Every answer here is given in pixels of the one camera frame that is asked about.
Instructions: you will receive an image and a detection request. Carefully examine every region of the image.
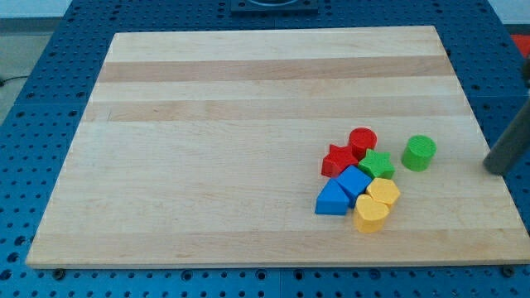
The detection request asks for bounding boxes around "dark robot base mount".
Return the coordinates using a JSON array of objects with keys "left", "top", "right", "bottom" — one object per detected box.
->
[{"left": 230, "top": 0, "right": 319, "bottom": 15}]

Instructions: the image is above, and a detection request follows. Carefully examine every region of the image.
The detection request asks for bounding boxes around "yellow heart block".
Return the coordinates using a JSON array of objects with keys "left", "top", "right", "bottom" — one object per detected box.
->
[{"left": 353, "top": 195, "right": 390, "bottom": 233}]

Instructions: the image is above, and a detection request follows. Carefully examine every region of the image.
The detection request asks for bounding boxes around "blue cube block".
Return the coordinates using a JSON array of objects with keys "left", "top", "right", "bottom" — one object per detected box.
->
[{"left": 335, "top": 166, "right": 373, "bottom": 209}]

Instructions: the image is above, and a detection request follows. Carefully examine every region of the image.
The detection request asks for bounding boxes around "wooden board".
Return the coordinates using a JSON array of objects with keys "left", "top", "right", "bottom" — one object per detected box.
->
[{"left": 26, "top": 26, "right": 529, "bottom": 269}]

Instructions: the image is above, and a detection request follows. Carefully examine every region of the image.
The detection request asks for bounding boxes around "yellow hexagon block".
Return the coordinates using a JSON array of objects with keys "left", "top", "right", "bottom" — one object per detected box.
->
[{"left": 366, "top": 178, "right": 401, "bottom": 209}]

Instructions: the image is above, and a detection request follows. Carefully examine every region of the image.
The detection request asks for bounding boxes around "red cylinder block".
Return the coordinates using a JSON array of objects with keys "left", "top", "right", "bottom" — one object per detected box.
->
[{"left": 348, "top": 127, "right": 378, "bottom": 161}]

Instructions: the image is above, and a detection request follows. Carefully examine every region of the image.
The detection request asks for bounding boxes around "red star block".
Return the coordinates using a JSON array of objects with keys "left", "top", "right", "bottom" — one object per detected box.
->
[{"left": 321, "top": 144, "right": 359, "bottom": 178}]

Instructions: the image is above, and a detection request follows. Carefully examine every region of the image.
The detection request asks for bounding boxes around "green cylinder block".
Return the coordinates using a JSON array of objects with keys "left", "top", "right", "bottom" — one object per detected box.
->
[{"left": 401, "top": 135, "right": 437, "bottom": 172}]

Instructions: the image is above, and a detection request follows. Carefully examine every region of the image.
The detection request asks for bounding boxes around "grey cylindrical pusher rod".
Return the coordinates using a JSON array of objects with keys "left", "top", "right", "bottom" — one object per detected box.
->
[{"left": 483, "top": 99, "right": 529, "bottom": 175}]

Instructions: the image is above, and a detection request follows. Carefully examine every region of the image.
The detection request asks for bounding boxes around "green star block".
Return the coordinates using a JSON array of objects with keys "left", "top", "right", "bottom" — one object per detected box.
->
[{"left": 358, "top": 149, "right": 395, "bottom": 180}]

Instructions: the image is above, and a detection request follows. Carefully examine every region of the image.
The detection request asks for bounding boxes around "black cable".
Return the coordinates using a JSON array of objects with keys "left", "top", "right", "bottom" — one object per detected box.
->
[{"left": 0, "top": 74, "right": 29, "bottom": 87}]

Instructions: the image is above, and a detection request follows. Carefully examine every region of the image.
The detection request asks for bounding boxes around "blue triangle block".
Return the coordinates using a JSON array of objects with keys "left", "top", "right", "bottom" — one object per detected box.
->
[{"left": 315, "top": 179, "right": 349, "bottom": 216}]

